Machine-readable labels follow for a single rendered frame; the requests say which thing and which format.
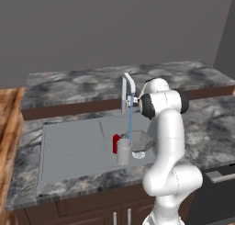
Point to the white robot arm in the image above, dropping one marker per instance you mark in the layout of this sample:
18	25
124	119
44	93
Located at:
167	149

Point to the blue water stream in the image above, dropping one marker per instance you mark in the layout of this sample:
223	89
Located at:
130	121

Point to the glass cup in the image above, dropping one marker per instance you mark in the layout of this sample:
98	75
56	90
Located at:
124	153

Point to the round sink drain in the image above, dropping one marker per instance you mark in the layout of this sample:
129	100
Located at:
139	155

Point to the grey sink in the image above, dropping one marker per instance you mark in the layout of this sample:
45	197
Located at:
73	149

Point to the grey tap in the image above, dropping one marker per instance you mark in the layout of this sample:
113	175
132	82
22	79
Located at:
125	91

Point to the red bottle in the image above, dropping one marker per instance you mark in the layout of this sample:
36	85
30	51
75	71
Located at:
115	143

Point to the brown drawer front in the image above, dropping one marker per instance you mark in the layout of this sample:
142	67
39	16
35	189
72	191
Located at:
98	199

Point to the brown cupboard door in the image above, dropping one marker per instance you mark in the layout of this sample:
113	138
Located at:
76	218
137	215

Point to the wooden side panel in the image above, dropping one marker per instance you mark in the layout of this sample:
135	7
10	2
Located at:
9	143

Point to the black dishwasher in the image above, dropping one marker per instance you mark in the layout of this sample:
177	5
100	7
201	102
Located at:
211	201

